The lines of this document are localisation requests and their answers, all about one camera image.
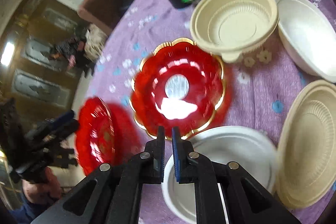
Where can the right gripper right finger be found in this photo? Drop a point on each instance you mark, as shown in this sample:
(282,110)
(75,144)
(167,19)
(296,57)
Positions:
(224,193)

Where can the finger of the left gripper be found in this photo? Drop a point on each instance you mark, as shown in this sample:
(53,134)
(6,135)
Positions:
(56,132)
(59,118)

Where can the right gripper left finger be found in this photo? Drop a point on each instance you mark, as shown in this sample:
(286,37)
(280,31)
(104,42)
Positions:
(111,194)

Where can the white foam plate bowl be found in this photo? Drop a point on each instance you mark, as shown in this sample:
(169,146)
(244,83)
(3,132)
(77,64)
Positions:
(253,150)

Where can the beige ribbed plastic bowl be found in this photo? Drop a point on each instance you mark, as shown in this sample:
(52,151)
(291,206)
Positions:
(306,148)

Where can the red gold-rimmed flower plate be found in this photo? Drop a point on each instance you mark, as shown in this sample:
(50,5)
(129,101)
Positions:
(178,85)

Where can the white foam deep bowl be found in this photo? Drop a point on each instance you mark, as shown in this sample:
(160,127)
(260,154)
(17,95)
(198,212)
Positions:
(308,37)

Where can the operator left hand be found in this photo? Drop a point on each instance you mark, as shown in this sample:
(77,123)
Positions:
(47,192)

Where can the wooden glass cabinet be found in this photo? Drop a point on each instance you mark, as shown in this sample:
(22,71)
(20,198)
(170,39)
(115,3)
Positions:
(42,88)

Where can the person crouching on floor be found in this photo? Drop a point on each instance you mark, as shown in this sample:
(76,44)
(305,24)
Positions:
(73,51)

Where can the patterned cushion bundle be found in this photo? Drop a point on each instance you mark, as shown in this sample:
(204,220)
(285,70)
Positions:
(95,42)

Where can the purple floral tablecloth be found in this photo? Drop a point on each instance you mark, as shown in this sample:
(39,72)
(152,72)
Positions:
(264,85)

